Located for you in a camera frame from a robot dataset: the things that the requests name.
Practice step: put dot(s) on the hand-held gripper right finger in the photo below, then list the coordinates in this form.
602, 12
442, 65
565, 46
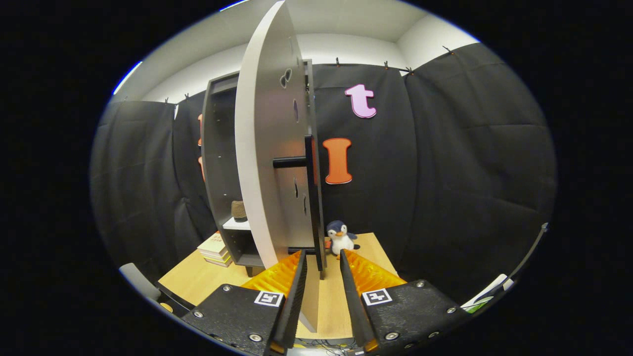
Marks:
353, 306

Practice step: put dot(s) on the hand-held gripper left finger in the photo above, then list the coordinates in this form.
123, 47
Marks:
294, 306

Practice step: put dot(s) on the brown fuzzy shoe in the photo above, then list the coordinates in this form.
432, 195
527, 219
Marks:
239, 211

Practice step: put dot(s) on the beige shoe cabinet door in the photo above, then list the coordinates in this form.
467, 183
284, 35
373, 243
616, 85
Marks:
267, 148

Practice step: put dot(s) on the dark grey shoe cabinet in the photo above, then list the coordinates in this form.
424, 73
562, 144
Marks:
212, 148

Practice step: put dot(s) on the penguin plush toy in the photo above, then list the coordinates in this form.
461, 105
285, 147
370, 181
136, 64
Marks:
340, 240

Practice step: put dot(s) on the yellow edged book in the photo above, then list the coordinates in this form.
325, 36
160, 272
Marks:
220, 260

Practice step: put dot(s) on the beige book with red print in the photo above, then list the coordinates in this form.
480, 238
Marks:
213, 244

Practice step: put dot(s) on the grey chair backrest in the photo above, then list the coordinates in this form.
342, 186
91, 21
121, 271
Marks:
138, 279

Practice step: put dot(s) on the black backdrop cloth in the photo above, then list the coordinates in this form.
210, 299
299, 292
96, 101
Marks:
445, 173

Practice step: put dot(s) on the black computer monitor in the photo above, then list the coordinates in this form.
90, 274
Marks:
543, 232

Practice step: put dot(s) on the row of black cloth clips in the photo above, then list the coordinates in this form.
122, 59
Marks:
337, 62

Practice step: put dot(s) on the ceiling strip light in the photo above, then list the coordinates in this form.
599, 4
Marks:
127, 76

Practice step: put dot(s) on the ceiling light panel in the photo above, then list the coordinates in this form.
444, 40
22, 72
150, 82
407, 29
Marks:
235, 4

